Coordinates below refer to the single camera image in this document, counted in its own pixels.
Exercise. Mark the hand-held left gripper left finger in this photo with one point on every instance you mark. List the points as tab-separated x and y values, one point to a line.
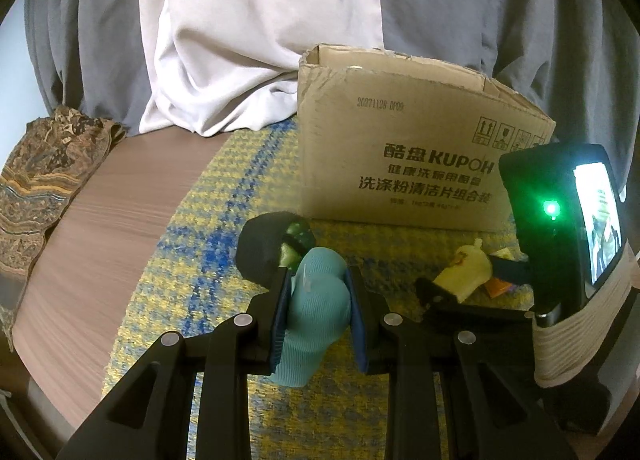
281	325

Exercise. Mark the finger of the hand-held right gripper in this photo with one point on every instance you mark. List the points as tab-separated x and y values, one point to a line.
512	271
475	312

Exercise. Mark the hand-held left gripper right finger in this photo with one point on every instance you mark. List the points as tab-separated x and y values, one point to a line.
360	325

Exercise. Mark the teal ribbed plush toy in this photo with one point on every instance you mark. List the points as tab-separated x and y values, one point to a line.
317	300

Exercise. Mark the brown cardboard box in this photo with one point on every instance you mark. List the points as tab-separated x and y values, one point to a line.
400	130

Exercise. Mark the black and green toy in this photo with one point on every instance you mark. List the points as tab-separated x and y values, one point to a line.
255	245

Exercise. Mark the yellow blue plaid mat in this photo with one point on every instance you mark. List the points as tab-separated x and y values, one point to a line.
200	250

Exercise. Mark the brown patterned cloth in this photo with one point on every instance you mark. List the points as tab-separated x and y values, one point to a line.
40	190

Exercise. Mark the pale pink cloth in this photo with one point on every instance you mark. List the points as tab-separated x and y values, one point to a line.
260	30

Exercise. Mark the grey curtain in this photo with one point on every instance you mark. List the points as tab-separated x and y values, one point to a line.
90	40

